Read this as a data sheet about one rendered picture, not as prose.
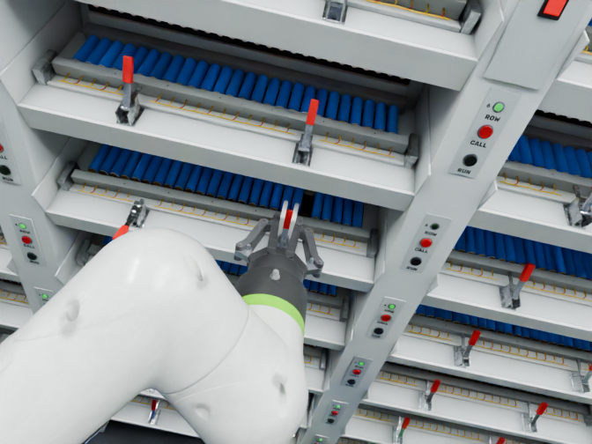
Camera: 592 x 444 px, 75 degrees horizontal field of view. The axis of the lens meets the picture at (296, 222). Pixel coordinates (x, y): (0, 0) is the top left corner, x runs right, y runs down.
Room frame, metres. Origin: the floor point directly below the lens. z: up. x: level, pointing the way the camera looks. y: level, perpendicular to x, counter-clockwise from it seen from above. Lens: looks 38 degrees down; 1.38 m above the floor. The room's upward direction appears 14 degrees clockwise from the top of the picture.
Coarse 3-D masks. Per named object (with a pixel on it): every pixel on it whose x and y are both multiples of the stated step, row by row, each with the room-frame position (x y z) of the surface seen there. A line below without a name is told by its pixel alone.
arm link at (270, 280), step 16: (256, 272) 0.31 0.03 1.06; (272, 272) 0.31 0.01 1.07; (288, 272) 0.32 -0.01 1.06; (240, 288) 0.29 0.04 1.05; (256, 288) 0.28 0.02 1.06; (272, 288) 0.29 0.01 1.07; (288, 288) 0.30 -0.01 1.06; (304, 288) 0.32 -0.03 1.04; (304, 304) 0.30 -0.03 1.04; (304, 320) 0.28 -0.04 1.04
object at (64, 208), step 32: (64, 160) 0.56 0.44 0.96; (64, 192) 0.53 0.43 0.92; (96, 192) 0.54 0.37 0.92; (64, 224) 0.50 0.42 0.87; (96, 224) 0.49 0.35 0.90; (160, 224) 0.52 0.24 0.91; (192, 224) 0.53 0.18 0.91; (256, 224) 0.56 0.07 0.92; (384, 224) 0.59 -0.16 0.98; (224, 256) 0.51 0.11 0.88; (320, 256) 0.53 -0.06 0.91; (352, 256) 0.55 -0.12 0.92; (384, 256) 0.52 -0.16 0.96; (352, 288) 0.52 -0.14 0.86
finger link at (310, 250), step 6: (306, 228) 0.48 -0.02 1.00; (306, 234) 0.47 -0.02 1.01; (312, 234) 0.47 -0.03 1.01; (306, 240) 0.46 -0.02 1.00; (312, 240) 0.45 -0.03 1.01; (306, 246) 0.45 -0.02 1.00; (312, 246) 0.44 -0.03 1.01; (306, 252) 0.44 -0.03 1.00; (312, 252) 0.42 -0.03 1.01; (306, 258) 0.43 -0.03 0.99; (318, 258) 0.41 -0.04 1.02; (318, 264) 0.40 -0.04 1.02; (318, 276) 0.39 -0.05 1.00
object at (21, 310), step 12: (0, 288) 0.54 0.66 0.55; (12, 288) 0.55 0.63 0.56; (0, 300) 0.52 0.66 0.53; (12, 300) 0.53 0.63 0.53; (24, 300) 0.54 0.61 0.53; (0, 312) 0.50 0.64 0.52; (12, 312) 0.51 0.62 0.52; (24, 312) 0.52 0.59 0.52; (0, 324) 0.48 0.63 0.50; (12, 324) 0.48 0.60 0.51
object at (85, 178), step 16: (80, 176) 0.55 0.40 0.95; (96, 176) 0.55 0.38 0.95; (112, 176) 0.56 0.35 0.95; (128, 192) 0.55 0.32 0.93; (144, 192) 0.55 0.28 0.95; (160, 192) 0.56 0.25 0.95; (176, 192) 0.56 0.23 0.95; (208, 208) 0.56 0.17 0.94; (224, 208) 0.56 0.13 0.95; (240, 208) 0.56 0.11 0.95; (256, 208) 0.57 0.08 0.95; (240, 224) 0.55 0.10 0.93; (304, 224) 0.57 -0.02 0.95; (320, 224) 0.57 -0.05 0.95; (336, 224) 0.58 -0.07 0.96
